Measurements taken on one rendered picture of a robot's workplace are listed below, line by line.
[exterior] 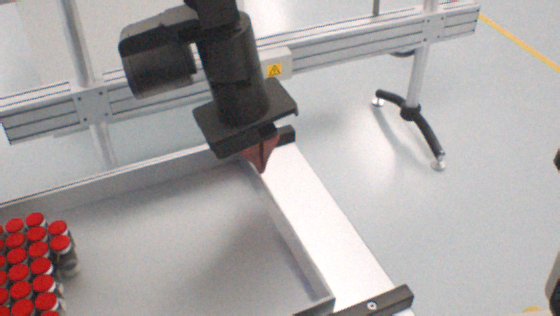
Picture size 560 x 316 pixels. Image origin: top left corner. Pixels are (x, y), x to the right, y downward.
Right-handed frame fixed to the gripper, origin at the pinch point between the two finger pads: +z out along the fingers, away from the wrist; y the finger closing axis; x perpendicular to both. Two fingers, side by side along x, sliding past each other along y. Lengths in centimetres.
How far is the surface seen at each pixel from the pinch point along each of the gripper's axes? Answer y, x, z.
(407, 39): -79, -84, 60
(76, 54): 21, -86, 23
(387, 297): -4.5, 21.1, 2.7
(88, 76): 21, -86, 31
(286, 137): -6.0, -6.3, 3.7
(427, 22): -87, -84, 56
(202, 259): 10.5, 7.8, 1.8
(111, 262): 19.8, 4.2, 0.2
